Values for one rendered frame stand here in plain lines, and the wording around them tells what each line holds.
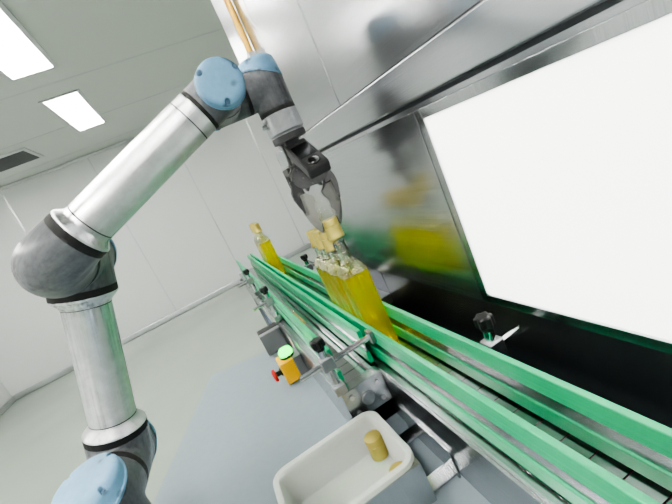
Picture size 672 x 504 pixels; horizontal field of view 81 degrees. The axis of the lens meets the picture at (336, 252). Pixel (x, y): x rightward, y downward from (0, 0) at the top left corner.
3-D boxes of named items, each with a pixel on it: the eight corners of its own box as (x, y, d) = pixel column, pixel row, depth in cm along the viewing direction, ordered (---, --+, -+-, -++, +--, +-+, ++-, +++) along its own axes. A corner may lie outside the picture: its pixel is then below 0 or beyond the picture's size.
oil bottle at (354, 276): (399, 340, 88) (362, 255, 83) (379, 353, 86) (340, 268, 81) (388, 332, 93) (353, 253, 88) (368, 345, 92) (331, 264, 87)
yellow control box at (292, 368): (310, 374, 117) (300, 353, 116) (288, 387, 115) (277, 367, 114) (304, 365, 124) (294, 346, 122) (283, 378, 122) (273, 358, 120)
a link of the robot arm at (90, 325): (84, 523, 72) (7, 232, 63) (106, 470, 86) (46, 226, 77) (154, 502, 75) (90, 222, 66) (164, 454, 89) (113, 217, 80)
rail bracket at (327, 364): (388, 365, 79) (365, 313, 76) (317, 412, 75) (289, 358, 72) (382, 360, 82) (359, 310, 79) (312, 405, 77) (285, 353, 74)
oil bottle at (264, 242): (286, 272, 193) (261, 221, 187) (276, 278, 192) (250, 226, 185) (284, 271, 199) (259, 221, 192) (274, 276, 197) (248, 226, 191)
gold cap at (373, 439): (373, 464, 72) (364, 446, 71) (370, 451, 76) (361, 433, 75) (391, 456, 72) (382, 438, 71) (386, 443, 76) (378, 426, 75)
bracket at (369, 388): (394, 398, 80) (381, 370, 78) (356, 425, 78) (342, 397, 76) (386, 391, 83) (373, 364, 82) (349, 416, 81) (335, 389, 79)
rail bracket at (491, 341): (544, 374, 61) (519, 300, 57) (512, 399, 59) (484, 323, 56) (524, 365, 64) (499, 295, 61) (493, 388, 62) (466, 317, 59)
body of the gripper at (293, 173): (322, 182, 88) (299, 131, 86) (332, 180, 80) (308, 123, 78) (292, 196, 87) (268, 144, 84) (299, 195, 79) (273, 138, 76)
